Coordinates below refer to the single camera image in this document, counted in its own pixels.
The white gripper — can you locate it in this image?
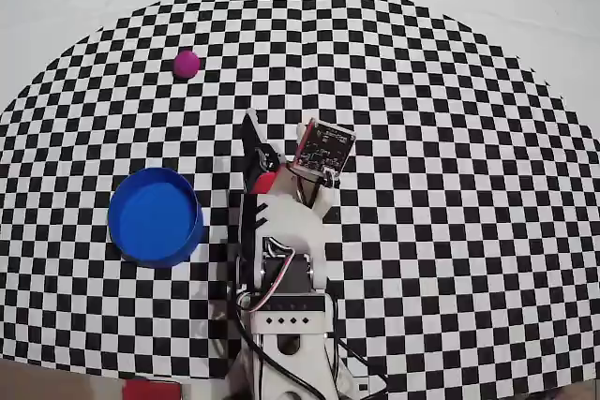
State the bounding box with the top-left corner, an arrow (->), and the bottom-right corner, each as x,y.
237,108 -> 339,259

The pink faceted ball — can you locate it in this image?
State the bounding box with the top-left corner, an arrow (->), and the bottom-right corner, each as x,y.
172,50 -> 202,80

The blue round box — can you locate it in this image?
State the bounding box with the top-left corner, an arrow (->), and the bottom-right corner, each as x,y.
107,166 -> 206,270

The checkerboard paper mat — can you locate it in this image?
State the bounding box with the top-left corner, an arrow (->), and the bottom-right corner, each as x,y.
0,0 -> 600,385

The red flat object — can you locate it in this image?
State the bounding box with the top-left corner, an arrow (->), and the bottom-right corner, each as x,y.
122,379 -> 183,400

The black camera circuit board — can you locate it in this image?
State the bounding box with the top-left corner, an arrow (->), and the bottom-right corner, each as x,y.
286,117 -> 357,176

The thin red black camera wire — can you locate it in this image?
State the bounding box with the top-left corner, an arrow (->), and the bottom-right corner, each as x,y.
292,170 -> 338,209

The red white servo wire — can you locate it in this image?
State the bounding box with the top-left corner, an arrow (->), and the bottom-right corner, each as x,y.
236,247 -> 301,315

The black cable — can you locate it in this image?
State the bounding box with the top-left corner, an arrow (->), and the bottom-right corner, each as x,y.
322,291 -> 390,392
229,287 -> 338,400

